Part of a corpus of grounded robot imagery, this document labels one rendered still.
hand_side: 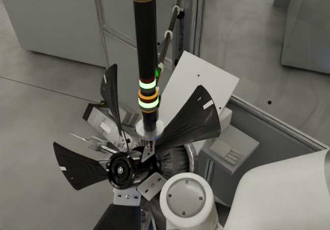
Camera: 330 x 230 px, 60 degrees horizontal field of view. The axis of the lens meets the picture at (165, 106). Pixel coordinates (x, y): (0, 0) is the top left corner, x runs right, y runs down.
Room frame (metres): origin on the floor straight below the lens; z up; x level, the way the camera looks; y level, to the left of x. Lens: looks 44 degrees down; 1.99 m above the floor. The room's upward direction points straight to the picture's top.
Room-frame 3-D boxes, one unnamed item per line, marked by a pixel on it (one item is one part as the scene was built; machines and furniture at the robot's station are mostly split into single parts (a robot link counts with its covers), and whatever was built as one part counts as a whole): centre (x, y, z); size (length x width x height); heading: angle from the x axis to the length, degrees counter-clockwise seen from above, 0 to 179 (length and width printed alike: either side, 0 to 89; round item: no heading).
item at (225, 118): (1.02, -0.23, 0.92); 0.17 x 0.16 x 0.11; 136
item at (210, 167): (0.95, -0.26, 0.42); 0.04 x 0.04 x 0.83; 46
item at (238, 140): (0.95, -0.26, 0.85); 0.36 x 0.24 x 0.03; 46
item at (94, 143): (0.72, 0.28, 1.08); 0.07 x 0.04 x 0.06; 56
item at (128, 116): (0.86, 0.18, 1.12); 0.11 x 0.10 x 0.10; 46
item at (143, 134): (0.49, 0.04, 1.50); 0.09 x 0.07 x 0.10; 171
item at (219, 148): (0.85, -0.29, 0.87); 0.15 x 0.09 x 0.02; 50
